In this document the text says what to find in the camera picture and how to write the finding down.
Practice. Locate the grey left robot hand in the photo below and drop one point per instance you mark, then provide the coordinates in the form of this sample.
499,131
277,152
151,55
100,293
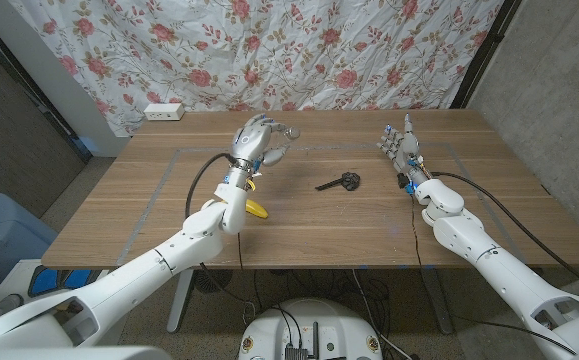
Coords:
251,142

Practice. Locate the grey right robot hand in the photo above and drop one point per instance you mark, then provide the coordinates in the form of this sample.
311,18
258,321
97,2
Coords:
406,150

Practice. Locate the glass salt shaker silver cap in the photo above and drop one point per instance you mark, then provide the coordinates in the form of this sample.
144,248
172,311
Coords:
294,133

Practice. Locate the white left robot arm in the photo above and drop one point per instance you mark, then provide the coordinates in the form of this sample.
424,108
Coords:
144,280

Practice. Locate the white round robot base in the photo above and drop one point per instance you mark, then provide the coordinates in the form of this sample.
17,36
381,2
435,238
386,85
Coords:
319,320

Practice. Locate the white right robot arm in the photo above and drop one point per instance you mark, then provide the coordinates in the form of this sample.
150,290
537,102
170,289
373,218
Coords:
494,265

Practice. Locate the yellow toy banana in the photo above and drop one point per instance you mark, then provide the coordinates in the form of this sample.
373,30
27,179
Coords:
258,210

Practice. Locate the small black key-shaped tool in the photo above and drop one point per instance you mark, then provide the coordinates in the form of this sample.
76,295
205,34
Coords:
349,181

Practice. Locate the white power strip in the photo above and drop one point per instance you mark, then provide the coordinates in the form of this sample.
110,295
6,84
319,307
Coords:
164,112

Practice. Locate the floral rose print backdrop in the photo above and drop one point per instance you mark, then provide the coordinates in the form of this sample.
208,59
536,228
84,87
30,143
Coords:
269,50

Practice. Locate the black backdrop stand pole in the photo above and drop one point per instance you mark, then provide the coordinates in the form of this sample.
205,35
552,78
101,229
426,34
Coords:
484,55

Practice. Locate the small black floor fan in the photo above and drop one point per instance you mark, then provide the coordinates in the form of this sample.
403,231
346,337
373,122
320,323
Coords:
213,281

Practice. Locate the metal table leg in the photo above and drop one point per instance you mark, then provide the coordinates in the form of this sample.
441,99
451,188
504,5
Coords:
178,310
439,305

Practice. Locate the white board with blue shapes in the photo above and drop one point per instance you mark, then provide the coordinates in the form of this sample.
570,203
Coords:
19,280

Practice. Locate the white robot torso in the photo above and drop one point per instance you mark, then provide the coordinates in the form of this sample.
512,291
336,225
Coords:
69,354

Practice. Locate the black door frame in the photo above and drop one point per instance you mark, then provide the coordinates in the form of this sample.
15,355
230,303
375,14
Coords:
44,110

